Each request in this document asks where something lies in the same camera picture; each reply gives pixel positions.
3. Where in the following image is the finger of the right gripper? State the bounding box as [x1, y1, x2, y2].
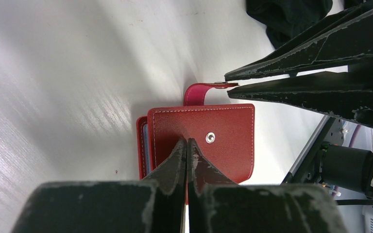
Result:
[224, 0, 373, 81]
[228, 71, 373, 129]

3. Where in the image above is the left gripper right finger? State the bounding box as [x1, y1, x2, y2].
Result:
[187, 138, 347, 233]

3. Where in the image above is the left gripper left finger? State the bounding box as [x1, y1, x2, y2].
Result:
[12, 139, 187, 233]

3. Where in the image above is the red card holder wallet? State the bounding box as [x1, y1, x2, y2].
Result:
[136, 82, 255, 183]

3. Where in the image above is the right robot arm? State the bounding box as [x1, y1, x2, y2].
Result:
[224, 0, 373, 206]

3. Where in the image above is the black clothes pile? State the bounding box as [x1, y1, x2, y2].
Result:
[246, 0, 364, 49]

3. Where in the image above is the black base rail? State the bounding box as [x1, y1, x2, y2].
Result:
[282, 116, 344, 184]

